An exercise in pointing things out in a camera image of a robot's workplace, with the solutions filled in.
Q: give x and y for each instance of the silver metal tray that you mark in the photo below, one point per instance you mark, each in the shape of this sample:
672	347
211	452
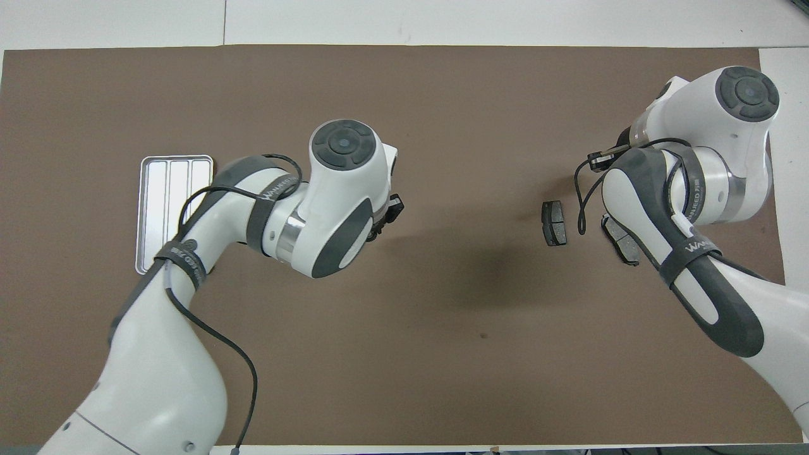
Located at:
164	202

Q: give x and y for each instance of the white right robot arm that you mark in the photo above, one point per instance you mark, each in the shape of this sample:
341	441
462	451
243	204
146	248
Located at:
714	114

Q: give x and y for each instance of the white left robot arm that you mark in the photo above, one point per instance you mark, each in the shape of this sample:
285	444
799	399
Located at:
341	189

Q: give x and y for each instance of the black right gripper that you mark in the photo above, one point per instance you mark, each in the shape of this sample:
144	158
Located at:
624	139

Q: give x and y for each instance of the curved dark grey brake pad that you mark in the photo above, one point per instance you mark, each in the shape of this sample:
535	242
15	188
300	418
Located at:
626	249

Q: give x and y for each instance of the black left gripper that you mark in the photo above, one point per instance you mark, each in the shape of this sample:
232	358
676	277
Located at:
378	230

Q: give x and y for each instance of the brown table mat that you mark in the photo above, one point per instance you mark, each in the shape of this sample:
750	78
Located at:
442	354

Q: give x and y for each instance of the rectangular dark grey brake pad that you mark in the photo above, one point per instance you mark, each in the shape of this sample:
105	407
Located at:
554	224

